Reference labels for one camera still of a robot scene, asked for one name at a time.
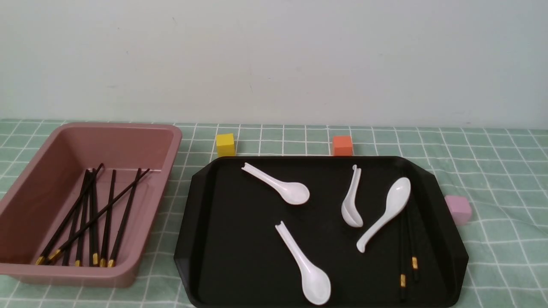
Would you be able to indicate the white spoon upper left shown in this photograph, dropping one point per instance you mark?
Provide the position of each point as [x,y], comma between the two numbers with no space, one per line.
[291,192]

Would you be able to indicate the yellow cube block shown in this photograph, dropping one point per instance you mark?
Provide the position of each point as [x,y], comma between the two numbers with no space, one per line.
[225,145]

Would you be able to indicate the orange cube block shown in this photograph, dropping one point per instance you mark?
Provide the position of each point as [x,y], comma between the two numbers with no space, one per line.
[342,145]

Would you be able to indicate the white spoon on side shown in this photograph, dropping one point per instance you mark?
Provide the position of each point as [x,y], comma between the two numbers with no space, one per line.
[349,211]

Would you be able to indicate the white spoon right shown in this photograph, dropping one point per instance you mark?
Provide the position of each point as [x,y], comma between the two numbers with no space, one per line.
[396,200]

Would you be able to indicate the black plastic tray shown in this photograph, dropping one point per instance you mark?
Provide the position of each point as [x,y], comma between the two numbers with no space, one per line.
[229,253]

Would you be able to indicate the white spoon bottom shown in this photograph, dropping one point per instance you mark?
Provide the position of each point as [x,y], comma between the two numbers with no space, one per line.
[316,284]

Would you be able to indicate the pink cube block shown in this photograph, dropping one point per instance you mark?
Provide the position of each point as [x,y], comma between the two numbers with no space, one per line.
[460,209]

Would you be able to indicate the green checkered tablecloth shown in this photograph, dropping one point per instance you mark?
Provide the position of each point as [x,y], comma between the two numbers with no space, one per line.
[502,172]

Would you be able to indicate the pink plastic bin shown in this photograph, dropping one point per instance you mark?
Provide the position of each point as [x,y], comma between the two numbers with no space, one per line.
[44,192]

